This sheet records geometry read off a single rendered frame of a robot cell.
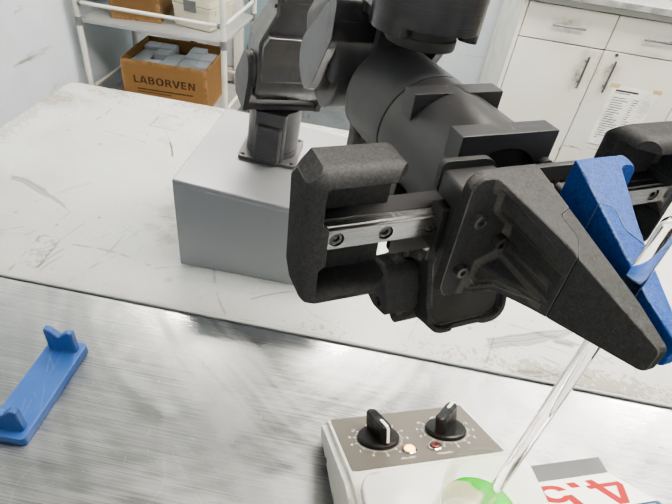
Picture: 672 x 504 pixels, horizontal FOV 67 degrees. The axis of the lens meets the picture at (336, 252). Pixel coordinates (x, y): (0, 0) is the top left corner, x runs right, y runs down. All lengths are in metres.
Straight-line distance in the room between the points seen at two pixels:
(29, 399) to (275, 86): 0.35
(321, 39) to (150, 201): 0.45
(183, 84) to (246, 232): 1.97
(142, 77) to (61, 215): 1.88
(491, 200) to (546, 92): 2.55
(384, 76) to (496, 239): 0.12
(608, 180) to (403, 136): 0.09
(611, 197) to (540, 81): 2.51
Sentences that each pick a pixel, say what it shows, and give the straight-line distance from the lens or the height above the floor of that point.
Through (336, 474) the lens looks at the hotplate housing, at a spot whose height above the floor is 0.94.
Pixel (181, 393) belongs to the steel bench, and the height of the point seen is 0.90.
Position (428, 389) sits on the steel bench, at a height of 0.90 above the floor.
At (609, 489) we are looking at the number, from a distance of 0.50.
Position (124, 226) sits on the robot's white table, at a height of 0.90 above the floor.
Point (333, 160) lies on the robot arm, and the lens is 0.17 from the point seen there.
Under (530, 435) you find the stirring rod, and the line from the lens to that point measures 0.25.
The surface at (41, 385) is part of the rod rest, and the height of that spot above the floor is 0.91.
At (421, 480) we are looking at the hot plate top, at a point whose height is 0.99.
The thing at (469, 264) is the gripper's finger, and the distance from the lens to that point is 0.21.
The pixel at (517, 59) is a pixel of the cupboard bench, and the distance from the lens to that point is 2.65.
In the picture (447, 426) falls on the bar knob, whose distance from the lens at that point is 0.42.
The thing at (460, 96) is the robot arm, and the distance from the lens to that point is 0.25.
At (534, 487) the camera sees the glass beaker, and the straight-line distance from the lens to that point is 0.31.
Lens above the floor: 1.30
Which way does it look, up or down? 40 degrees down
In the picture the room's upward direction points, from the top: 9 degrees clockwise
